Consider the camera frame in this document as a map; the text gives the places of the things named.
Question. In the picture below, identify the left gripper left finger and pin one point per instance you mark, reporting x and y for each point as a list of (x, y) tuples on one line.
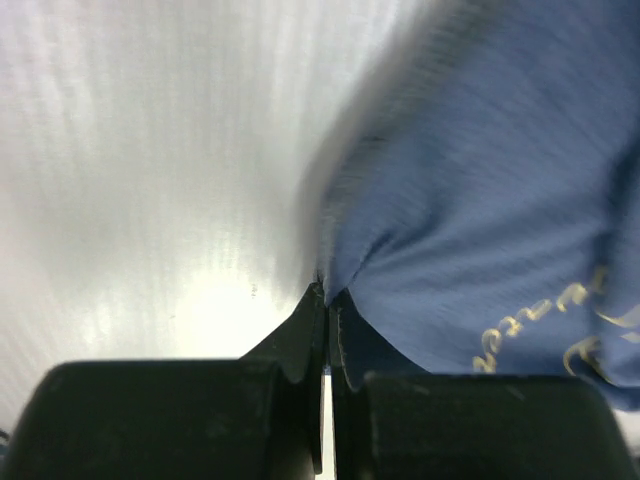
[(255, 417)]

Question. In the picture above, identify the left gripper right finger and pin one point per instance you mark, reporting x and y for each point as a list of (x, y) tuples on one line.
[(395, 421)]

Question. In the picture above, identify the blue fish placemat cloth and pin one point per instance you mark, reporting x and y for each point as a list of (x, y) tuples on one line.
[(488, 222)]

